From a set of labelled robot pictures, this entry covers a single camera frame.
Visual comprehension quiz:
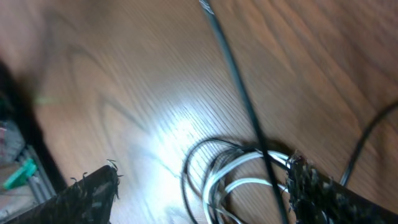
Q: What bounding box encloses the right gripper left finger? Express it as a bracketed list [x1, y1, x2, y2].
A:
[6, 160, 120, 224]

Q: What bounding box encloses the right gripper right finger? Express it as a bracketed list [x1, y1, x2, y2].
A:
[286, 155, 397, 224]

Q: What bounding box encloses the black usb cable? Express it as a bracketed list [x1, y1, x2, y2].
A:
[181, 0, 398, 224]

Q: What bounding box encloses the white usb cable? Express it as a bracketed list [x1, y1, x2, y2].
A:
[201, 150, 292, 224]

